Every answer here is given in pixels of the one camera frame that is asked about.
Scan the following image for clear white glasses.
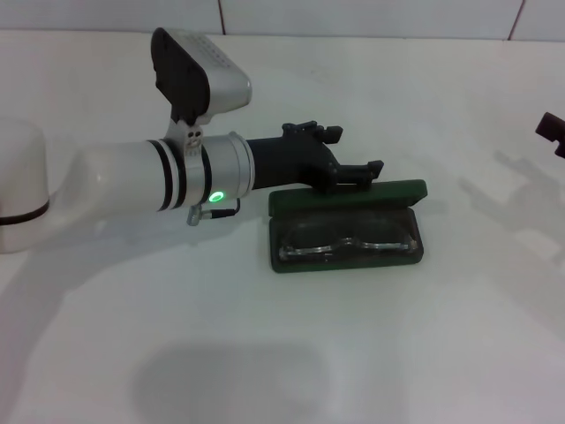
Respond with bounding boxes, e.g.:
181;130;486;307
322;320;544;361
277;222;418;262

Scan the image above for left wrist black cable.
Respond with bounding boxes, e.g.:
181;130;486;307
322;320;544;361
185;197;242;227

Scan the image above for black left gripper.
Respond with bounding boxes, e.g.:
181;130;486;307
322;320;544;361
245;119;385;194

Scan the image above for green glasses case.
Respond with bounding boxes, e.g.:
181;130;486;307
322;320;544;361
267;178;430;276

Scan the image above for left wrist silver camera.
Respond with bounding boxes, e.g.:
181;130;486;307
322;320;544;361
150;27;253;128

